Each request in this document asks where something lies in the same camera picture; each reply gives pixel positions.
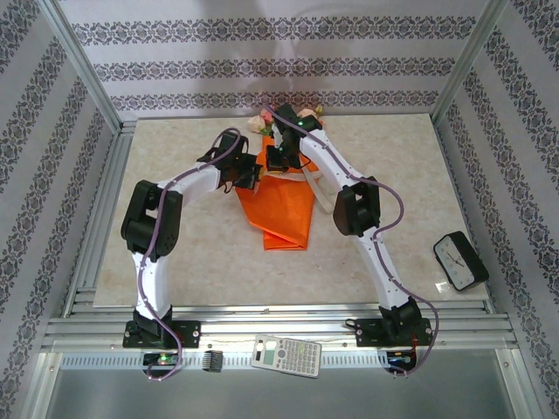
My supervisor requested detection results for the orange wrapping paper sheet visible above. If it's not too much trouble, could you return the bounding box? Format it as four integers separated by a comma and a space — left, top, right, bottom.
235, 146, 322, 252

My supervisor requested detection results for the black clipper comb guard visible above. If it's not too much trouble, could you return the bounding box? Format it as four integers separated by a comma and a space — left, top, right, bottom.
202, 349, 224, 373

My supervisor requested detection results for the grey scientific calculator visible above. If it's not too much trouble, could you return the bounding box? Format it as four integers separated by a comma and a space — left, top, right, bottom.
251, 333, 323, 380

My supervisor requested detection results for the black alarm clock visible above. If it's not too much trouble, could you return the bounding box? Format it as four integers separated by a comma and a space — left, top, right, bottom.
432, 230, 490, 292

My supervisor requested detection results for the circuit board with green light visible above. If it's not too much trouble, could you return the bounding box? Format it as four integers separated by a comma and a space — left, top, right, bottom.
142, 352, 180, 367

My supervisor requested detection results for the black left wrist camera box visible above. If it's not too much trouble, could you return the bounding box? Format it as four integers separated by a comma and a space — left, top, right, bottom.
213, 133, 249, 161

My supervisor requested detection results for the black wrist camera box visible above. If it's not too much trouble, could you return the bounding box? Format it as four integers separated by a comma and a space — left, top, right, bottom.
213, 133, 249, 161
273, 103, 302, 130

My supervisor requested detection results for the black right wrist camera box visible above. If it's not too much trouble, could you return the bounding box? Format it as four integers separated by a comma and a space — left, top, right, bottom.
273, 103, 302, 130

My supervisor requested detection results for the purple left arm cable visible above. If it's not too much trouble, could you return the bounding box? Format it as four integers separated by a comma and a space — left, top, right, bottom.
137, 126, 242, 383

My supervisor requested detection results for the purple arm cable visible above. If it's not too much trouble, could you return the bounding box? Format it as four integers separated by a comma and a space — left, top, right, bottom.
137, 126, 242, 383
261, 102, 440, 379

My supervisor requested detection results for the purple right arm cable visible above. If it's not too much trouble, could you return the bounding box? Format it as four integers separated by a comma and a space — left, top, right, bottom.
261, 102, 440, 379

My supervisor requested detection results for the aluminium front rail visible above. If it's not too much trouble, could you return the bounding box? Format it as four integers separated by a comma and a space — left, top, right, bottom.
41, 305, 521, 350

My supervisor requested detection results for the aluminium rail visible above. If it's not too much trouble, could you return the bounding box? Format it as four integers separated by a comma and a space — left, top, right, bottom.
41, 305, 521, 350
434, 115, 499, 313
63, 121, 135, 318

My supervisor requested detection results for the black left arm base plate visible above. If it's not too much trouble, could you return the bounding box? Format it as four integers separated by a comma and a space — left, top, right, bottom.
122, 319, 202, 349

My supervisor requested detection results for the aluminium right side rail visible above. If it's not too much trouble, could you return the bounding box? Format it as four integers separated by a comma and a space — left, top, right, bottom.
434, 115, 499, 313

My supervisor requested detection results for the aluminium left side rail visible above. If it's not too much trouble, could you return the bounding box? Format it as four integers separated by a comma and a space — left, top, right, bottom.
63, 121, 135, 318

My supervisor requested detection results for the aluminium left corner post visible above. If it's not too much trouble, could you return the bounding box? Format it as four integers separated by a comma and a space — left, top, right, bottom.
38, 0, 123, 134

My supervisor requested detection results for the aluminium corner post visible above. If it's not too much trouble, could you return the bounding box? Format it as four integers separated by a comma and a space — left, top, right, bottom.
38, 0, 123, 134
430, 0, 510, 127

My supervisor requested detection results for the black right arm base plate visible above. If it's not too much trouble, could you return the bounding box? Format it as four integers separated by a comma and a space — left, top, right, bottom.
355, 317, 433, 348

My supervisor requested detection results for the aluminium right corner post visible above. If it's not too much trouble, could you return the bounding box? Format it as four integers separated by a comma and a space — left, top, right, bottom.
430, 0, 510, 127

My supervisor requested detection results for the perforated metal cable tray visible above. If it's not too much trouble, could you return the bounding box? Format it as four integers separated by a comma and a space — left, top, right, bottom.
59, 350, 423, 371

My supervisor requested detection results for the small circuit board with wires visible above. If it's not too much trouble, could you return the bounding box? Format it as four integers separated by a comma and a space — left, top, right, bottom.
386, 351, 418, 371

